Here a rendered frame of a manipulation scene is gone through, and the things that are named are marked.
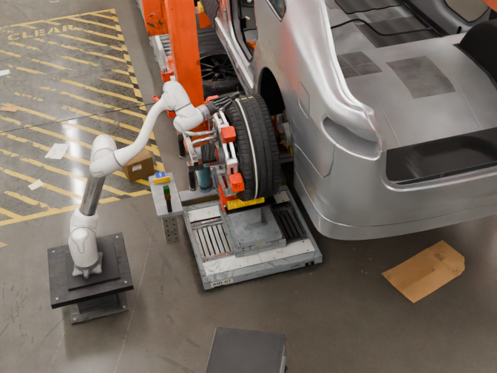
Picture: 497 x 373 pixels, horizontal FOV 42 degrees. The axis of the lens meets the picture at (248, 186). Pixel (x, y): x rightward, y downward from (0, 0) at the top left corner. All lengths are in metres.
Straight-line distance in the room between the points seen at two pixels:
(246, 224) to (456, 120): 1.54
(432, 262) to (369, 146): 1.60
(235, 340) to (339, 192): 1.03
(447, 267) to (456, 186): 1.28
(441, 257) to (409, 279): 0.32
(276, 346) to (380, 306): 0.93
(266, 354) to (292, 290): 0.83
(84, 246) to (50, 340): 0.66
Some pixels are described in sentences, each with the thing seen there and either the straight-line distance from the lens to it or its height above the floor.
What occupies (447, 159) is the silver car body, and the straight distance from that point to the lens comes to 4.04.
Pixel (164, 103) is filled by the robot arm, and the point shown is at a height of 1.36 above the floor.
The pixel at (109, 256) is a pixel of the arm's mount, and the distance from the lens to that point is 4.25.
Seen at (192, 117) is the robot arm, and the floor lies 1.29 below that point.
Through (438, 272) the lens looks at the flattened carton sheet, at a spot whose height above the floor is 0.01.
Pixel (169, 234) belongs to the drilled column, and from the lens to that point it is 4.64.
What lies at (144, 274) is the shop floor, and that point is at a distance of 4.51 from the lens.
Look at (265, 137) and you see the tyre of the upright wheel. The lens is 3.76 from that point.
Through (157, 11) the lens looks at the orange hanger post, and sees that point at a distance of 6.16.
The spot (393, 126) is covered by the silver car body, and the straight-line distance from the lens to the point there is 4.11.
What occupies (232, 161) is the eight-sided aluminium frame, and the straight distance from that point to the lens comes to 3.76.
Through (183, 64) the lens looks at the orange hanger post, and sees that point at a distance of 4.22.
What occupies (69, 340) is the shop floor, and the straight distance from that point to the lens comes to 4.28.
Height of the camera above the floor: 3.26
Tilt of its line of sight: 40 degrees down
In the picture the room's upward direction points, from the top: 3 degrees counter-clockwise
